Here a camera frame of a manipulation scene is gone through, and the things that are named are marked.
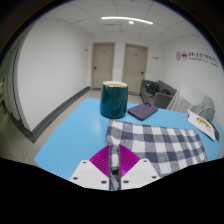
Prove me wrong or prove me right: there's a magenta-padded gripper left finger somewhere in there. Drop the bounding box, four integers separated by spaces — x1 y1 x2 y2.
69 144 114 191

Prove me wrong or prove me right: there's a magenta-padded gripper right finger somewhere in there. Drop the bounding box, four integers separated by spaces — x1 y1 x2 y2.
117 143 161 191

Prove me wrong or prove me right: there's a grey white checked towel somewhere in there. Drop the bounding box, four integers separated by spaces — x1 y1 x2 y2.
105 119 208 191

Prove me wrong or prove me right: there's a purple smartphone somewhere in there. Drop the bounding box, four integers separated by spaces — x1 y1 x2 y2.
127 102 159 122

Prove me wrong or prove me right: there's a dark teal mug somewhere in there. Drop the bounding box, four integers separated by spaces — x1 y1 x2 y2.
99 80 129 120

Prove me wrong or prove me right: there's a white rainbow-print mouse pad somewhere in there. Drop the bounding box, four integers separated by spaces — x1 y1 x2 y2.
186 109 217 142

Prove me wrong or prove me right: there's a grey sofa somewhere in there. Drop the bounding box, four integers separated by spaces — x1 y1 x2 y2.
139 78 178 110

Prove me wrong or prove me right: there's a black bag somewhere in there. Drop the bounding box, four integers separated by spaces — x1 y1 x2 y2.
145 83 161 95

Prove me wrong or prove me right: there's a white cloth-covered furniture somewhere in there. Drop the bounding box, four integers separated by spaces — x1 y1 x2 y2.
166 83 216 121

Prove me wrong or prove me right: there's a beige door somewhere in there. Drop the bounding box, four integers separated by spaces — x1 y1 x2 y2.
90 42 116 90
121 44 149 95

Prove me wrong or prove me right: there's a long ceiling light strip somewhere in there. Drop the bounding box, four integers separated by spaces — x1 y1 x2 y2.
100 15 154 26

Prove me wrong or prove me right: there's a purple wall sign lettering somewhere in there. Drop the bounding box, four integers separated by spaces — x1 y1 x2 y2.
175 49 220 68

